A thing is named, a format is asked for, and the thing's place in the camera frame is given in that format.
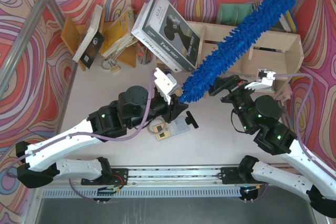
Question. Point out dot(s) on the blue bound book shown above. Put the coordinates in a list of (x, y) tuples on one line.
[(287, 22)]

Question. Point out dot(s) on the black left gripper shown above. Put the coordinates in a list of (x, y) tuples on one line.
[(172, 108)]

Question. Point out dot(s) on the yellow blue calculator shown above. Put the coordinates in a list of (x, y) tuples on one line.
[(177, 126)]

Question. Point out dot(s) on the pink pig figurine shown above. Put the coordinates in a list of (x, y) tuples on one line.
[(285, 94)]

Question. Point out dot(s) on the yellow wooden book stand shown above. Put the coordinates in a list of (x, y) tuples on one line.
[(70, 36)]

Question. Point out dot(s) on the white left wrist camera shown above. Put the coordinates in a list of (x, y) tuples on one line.
[(166, 85)]

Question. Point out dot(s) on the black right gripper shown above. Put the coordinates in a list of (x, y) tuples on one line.
[(232, 93)]

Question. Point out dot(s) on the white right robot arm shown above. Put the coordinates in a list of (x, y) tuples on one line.
[(260, 117)]

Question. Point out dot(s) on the white Choklad book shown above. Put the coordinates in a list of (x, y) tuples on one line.
[(139, 33)]

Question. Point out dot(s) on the light wooden bookshelf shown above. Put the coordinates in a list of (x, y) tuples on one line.
[(279, 52)]

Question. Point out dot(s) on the blue microfiber duster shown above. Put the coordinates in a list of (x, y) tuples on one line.
[(239, 40)]

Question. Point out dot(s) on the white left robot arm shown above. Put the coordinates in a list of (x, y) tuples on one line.
[(47, 161)]

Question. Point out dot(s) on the coloured pencils bundle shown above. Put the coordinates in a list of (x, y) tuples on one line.
[(144, 55)]

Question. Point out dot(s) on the yellow book stack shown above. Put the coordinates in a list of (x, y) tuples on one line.
[(118, 36)]

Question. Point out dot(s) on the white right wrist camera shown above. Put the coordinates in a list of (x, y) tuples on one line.
[(264, 80)]

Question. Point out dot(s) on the large Twins story book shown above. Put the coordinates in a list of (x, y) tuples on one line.
[(172, 34)]

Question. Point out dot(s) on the mint green desk organizer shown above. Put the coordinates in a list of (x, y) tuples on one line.
[(234, 14)]

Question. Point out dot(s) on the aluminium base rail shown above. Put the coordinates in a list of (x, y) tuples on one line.
[(179, 181)]

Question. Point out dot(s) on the small brass padlock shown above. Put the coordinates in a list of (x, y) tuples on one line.
[(115, 69)]

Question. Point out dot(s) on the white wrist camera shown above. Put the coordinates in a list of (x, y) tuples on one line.
[(166, 85), (264, 80)]

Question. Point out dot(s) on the black and white paperback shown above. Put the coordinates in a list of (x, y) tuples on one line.
[(90, 39)]

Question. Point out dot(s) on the detached black gripper finger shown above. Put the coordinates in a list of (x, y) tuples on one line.
[(190, 120)]

